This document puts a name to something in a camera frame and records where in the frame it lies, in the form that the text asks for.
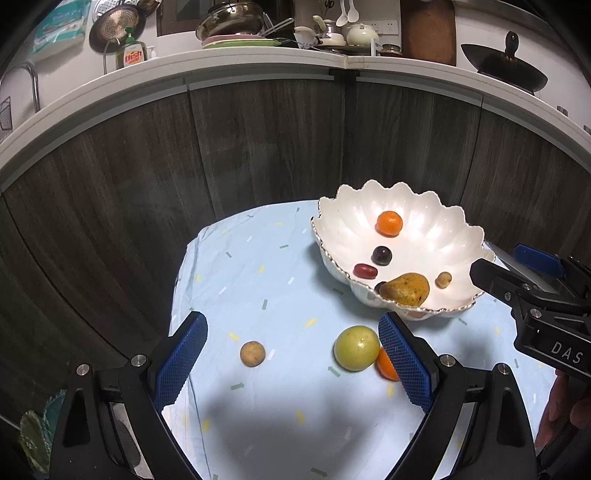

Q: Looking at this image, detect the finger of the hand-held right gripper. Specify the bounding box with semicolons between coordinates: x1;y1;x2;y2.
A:
469;258;532;309
514;244;591;296

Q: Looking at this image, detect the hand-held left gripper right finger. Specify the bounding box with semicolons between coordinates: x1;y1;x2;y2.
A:
378;311;539;480

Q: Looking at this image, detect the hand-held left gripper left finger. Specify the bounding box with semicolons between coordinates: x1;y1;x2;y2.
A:
48;311;208;480

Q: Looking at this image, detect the orange tangerine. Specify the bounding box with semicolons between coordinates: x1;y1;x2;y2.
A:
375;210;404;237
375;347;402;382

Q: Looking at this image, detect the green apple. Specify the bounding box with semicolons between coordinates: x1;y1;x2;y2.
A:
334;325;382;371

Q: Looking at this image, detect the yellow brown pear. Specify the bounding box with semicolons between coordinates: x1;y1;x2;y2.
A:
379;272;430;306

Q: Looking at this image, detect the white scalloped bowl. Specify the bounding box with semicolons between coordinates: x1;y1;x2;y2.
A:
310;180;496;320

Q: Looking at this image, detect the person's right hand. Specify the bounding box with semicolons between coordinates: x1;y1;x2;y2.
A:
536;369;585;448

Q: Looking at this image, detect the light blue patterned tablecloth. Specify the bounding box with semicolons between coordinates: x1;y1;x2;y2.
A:
168;199;561;480

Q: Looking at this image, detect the black wok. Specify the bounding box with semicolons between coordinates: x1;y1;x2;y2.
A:
461;31;549;95

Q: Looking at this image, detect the dark wood kitchen counter cabinet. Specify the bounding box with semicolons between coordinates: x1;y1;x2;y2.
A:
0;46;591;416

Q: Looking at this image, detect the brown wooden cutting board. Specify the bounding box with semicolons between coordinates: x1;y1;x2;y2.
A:
401;0;458;66

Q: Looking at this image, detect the cream teapot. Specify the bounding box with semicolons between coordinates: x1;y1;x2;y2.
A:
346;23;380;46

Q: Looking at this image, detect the cream pot with lid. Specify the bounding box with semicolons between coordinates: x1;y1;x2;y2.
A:
294;16;348;47

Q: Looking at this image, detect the steel faucet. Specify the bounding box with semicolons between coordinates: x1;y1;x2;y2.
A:
0;61;41;114

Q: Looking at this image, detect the green dish soap bottle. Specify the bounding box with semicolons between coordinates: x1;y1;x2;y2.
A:
122;27;148;69

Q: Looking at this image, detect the green baking dish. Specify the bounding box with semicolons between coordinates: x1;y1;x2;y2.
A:
202;39;281;49

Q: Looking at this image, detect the steel pot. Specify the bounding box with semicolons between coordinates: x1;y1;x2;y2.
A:
195;2;266;41

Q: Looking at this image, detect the teal plastic packet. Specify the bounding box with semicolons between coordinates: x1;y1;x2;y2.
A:
32;0;92;58

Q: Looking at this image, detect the hanging steel steamer insert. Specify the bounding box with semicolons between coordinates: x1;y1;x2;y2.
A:
95;0;160;14

